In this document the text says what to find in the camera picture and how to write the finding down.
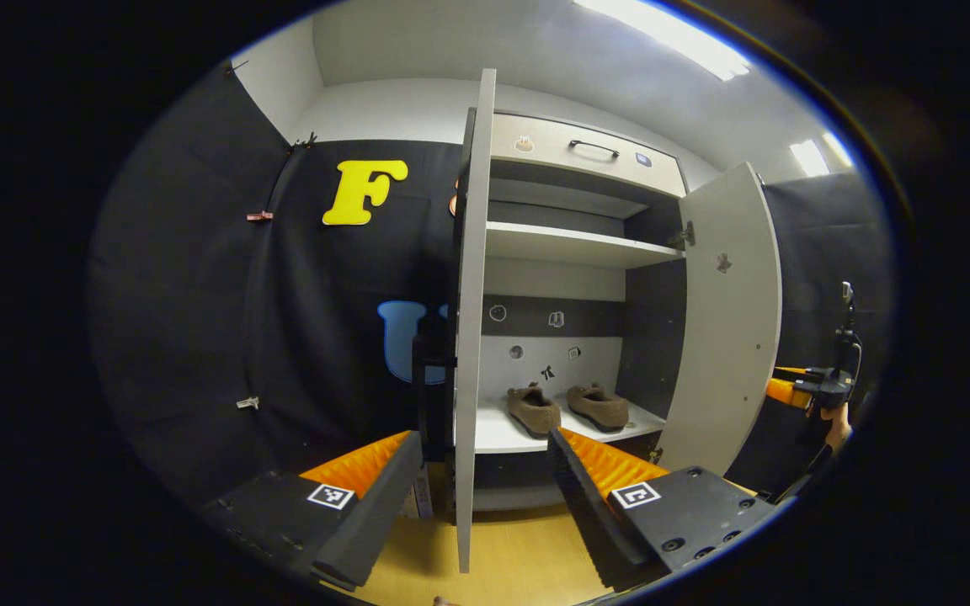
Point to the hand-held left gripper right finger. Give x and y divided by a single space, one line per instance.
586 505

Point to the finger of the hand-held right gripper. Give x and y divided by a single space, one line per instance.
788 393
792 371

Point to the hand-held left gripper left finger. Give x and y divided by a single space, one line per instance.
371 522

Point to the white cabinet door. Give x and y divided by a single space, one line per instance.
472 295
729 337

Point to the brown fuzzy shoe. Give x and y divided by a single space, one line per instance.
533 410
599 406

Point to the white and grey shoe cabinet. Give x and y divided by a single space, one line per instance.
561 244

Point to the metal door hinge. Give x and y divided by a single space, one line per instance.
656 455
687 236

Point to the small white box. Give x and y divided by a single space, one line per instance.
418 497

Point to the silver cloth clip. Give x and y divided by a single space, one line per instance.
247 402

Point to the small ceiling light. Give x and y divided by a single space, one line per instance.
809 156
839 150

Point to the copper cloth clip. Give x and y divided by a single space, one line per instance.
259 216

